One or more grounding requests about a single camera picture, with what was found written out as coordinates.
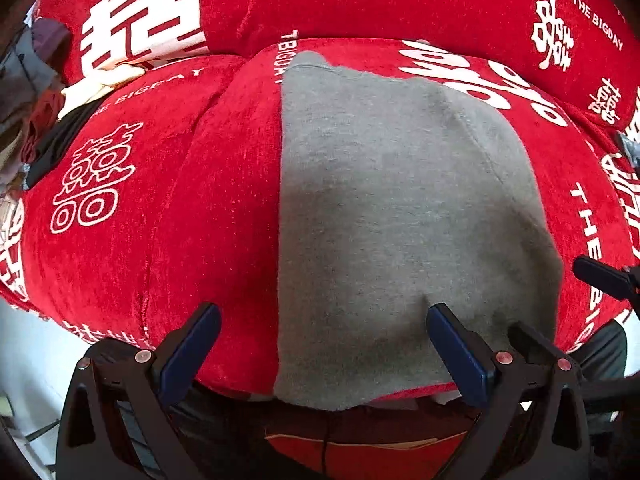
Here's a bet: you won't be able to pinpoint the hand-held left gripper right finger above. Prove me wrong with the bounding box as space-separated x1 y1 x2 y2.
427 303 592 480

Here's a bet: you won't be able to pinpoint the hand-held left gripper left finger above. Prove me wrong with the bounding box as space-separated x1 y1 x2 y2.
55 302 222 480

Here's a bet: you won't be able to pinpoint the black cloth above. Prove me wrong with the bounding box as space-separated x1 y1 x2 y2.
25 100 106 188

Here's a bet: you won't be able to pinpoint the blue-grey cloth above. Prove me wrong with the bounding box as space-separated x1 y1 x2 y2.
616 131 640 167

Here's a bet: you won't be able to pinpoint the grey sweater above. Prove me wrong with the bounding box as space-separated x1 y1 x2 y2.
274 51 565 411

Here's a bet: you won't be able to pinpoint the person's black pants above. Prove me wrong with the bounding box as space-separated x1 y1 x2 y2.
165 320 628 480

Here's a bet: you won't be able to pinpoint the red printed sofa back cushion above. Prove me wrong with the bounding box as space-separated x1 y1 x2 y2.
32 0 640 131

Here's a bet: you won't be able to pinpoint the pile of mixed clothes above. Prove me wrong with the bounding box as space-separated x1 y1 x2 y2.
0 15 73 201

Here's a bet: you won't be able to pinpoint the red printed sofa seat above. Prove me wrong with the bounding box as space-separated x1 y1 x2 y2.
0 40 640 401

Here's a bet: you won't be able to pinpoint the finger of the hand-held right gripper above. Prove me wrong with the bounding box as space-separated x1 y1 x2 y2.
572 256 640 303
507 322 563 366

